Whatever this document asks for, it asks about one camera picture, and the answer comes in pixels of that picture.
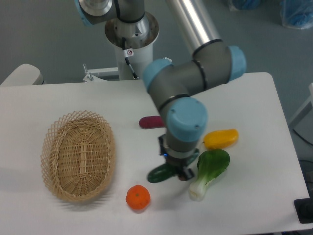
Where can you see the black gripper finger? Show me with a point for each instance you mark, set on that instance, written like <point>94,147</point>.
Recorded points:
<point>185,174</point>

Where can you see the purple sweet potato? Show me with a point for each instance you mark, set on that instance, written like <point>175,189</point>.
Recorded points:
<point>151,122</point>

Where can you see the woven wicker basket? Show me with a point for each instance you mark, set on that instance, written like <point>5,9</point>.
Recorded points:
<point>78,156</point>

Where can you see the green bok choy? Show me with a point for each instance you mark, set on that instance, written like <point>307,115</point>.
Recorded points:
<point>211,164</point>

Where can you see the blue plastic bag middle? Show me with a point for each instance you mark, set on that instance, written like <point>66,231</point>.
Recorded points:
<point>239,5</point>

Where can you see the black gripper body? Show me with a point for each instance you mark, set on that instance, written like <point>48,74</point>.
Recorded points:
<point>180,160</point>

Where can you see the dark green cucumber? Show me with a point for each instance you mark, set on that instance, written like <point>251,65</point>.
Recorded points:
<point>161,173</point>

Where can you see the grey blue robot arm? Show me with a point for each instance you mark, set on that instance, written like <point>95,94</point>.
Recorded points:
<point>172,87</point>

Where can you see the blue plastic bag right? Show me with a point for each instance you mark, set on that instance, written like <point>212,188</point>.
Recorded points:
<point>297,14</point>

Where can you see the blue plastic bag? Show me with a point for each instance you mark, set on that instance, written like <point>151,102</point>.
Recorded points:
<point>297,14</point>
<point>239,5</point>

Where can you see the orange mandarin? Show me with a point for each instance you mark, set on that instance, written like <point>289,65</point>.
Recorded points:
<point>138,197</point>

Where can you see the white chair armrest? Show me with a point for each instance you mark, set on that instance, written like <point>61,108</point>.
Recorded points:
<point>24,75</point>

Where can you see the yellow bell pepper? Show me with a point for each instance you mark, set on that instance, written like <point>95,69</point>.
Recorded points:
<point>220,139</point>

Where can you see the black box at table edge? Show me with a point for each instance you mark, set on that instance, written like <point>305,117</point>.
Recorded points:
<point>304,210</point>

